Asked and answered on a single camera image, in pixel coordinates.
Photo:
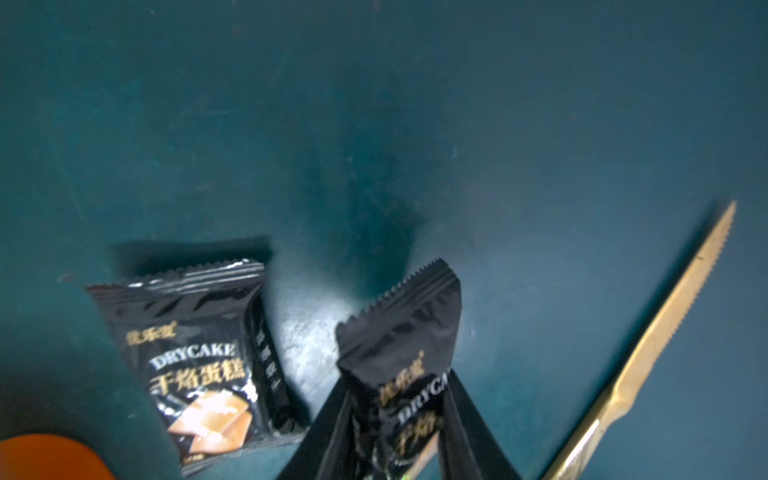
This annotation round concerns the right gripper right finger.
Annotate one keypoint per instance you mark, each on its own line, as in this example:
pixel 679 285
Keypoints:
pixel 466 446

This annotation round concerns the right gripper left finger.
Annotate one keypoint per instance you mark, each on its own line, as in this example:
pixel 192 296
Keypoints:
pixel 328 449

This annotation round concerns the black cookie packet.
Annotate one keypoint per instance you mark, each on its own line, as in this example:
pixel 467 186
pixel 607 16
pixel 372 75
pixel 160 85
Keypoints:
pixel 198 341
pixel 395 357

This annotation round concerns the orange storage box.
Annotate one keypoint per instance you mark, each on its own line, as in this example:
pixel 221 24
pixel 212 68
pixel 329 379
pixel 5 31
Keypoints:
pixel 47 456

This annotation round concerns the golden knife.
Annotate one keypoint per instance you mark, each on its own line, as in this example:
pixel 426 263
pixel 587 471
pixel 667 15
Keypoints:
pixel 620 394

